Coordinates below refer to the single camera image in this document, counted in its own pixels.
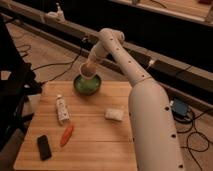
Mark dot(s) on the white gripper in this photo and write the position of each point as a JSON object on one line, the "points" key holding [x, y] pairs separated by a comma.
{"points": [[97, 54]]}

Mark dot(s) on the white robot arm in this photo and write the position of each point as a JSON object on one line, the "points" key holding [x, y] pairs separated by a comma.
{"points": [[155, 137]]}

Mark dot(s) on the green ceramic bowl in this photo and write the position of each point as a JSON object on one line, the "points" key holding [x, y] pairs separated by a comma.
{"points": [[87, 86]]}

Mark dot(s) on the white sponge block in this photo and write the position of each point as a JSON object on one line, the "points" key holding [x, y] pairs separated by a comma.
{"points": [[114, 114]]}

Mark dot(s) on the white tube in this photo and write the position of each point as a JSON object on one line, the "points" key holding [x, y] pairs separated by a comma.
{"points": [[62, 111]]}

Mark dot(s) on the wooden board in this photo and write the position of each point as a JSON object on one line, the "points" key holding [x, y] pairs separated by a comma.
{"points": [[96, 144]]}

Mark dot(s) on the orange carrot toy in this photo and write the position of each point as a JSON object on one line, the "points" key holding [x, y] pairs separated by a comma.
{"points": [[66, 135]]}

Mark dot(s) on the black equipment at left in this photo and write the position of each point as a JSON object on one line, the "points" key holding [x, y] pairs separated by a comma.
{"points": [[17, 81]]}

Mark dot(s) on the black rectangular block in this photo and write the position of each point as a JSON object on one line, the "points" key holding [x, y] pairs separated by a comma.
{"points": [[44, 148]]}

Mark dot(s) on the blue box on floor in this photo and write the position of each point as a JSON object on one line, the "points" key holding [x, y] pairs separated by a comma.
{"points": [[179, 108]]}

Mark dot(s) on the white object on rail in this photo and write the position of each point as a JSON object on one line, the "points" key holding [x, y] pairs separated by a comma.
{"points": [[58, 15]]}

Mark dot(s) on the long metal rail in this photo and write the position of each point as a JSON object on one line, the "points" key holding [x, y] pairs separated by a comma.
{"points": [[181, 40]]}

